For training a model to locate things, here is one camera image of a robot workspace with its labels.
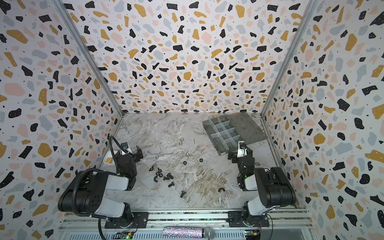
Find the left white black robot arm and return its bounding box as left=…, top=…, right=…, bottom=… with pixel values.
left=58, top=147, right=149, bottom=230

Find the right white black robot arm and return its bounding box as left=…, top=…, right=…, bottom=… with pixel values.
left=227, top=153, right=296, bottom=228

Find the white square container orange label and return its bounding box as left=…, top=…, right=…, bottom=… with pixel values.
left=103, top=151, right=115, bottom=165

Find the grey compartment organizer box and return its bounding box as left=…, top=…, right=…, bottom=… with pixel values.
left=202, top=113, right=267, bottom=156

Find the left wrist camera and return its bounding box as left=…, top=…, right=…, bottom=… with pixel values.
left=121, top=142, right=132, bottom=154

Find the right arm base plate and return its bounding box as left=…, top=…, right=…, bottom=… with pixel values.
left=226, top=211, right=270, bottom=228

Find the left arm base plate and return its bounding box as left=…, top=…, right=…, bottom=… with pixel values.
left=105, top=212, right=149, bottom=229

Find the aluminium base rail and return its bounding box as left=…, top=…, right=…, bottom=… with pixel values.
left=58, top=208, right=313, bottom=240

